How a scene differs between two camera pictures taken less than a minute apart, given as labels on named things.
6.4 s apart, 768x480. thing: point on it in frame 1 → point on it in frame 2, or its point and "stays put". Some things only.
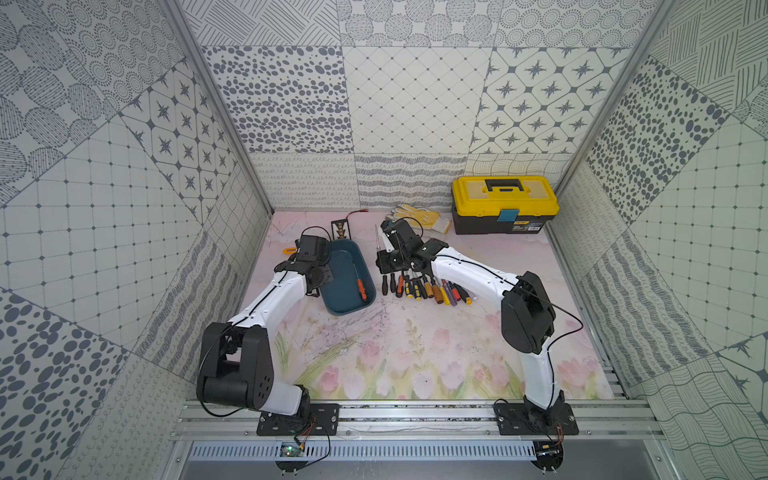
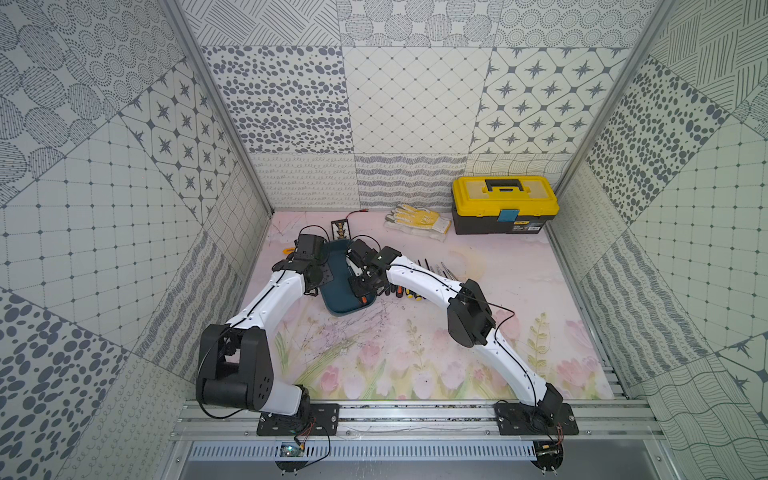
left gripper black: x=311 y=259 stays put
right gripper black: x=381 y=262 → x=359 y=290
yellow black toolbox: x=501 y=205 stays put
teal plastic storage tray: x=353 y=286 stays put
